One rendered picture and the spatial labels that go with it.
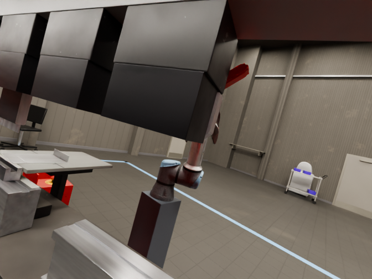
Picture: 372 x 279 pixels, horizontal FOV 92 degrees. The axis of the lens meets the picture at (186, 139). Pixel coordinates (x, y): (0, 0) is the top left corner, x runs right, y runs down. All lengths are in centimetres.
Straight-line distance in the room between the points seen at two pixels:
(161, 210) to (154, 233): 14
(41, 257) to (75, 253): 15
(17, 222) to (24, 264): 11
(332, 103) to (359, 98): 86
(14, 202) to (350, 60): 1099
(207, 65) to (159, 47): 7
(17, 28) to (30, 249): 47
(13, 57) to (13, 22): 9
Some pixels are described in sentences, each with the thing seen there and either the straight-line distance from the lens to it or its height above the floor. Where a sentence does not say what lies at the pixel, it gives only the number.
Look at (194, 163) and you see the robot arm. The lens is 103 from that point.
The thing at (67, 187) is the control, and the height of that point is 77.
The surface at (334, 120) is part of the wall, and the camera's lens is 1005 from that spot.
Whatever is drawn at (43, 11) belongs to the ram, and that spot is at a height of 134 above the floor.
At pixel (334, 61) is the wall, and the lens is 1098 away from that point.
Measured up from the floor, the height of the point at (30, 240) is 87.
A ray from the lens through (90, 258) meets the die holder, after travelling 34.
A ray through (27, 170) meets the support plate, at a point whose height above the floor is 100.
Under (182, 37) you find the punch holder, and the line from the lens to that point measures 25.
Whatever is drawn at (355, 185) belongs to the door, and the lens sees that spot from 979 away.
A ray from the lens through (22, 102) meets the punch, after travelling 57.
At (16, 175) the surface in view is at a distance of 59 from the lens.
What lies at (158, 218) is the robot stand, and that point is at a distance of 110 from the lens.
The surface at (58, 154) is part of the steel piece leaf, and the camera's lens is 71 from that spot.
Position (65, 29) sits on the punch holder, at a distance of 43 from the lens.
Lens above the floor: 118
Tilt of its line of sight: 1 degrees down
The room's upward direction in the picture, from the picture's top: 15 degrees clockwise
